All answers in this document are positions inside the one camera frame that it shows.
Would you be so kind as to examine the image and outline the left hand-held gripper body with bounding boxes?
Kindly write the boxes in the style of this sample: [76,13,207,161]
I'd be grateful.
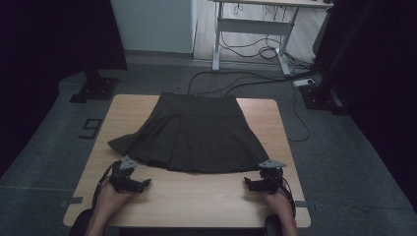
[108,155,146,194]

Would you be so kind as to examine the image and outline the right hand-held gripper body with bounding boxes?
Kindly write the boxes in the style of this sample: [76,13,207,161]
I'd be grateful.
[257,158,285,194]

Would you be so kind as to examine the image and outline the dark pleated skirt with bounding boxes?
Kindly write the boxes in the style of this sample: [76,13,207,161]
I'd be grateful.
[107,90,270,174]

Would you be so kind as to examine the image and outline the person's left hand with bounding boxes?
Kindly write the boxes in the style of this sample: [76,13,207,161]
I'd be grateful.
[96,179,136,218]

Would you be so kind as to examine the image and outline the person's right hand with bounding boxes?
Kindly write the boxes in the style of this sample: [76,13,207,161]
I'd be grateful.
[262,188,295,221]

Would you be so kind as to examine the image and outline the person's right leg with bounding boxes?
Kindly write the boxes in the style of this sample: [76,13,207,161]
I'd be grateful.
[264,214,283,236]

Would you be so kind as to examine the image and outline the person's leg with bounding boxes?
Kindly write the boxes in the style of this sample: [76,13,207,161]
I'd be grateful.
[68,208,94,236]
[264,214,283,236]

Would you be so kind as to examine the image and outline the grey tape strip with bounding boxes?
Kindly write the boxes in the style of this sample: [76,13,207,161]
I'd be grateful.
[294,200,317,211]

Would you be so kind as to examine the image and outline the person's left leg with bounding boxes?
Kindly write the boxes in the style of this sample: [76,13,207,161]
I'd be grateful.
[68,208,94,236]

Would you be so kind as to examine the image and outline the black stand base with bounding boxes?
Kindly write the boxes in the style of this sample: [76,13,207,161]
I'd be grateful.
[69,70,120,104]
[299,78,349,116]

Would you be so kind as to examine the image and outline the white power strip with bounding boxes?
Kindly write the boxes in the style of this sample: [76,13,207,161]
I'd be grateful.
[292,78,316,89]

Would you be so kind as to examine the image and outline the dark curtain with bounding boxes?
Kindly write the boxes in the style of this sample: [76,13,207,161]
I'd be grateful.
[0,0,128,178]
[313,0,417,210]

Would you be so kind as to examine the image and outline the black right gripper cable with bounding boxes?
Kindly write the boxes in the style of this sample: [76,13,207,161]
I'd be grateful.
[270,172,297,218]

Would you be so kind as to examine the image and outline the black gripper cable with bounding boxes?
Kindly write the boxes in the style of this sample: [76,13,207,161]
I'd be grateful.
[90,159,122,214]
[270,172,297,218]

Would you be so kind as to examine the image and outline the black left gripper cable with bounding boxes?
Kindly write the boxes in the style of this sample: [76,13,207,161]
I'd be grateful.
[90,159,122,214]

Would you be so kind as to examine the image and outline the thin black floor cable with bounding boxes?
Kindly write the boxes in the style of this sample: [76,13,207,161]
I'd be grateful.
[287,86,311,143]

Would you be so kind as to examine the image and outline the long black floor cable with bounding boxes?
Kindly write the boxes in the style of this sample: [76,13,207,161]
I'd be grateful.
[187,70,317,97]

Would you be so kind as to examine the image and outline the tangled black cables under desk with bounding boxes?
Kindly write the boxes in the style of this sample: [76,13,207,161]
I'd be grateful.
[218,30,318,74]

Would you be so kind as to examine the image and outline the white metal desk frame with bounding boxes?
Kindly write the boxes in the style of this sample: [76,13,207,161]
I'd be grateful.
[209,0,334,77]

